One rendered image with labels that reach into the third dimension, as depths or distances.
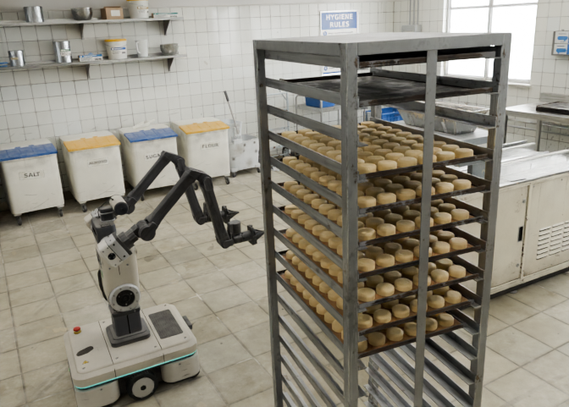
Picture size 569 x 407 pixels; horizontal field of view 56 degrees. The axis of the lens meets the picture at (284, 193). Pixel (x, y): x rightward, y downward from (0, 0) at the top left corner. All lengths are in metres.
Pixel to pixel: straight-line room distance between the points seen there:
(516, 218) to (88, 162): 4.22
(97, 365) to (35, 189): 3.31
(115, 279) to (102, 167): 3.27
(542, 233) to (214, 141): 3.82
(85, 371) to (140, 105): 4.31
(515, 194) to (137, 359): 2.48
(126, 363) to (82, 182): 3.38
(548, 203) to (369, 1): 5.03
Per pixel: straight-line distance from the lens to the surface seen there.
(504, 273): 3.88
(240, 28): 7.15
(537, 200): 3.90
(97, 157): 6.02
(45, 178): 6.00
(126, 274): 2.89
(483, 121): 1.57
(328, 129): 1.42
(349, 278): 1.39
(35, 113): 6.53
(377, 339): 1.64
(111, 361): 2.98
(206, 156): 6.38
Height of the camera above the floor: 1.87
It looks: 18 degrees down
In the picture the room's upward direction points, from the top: 3 degrees counter-clockwise
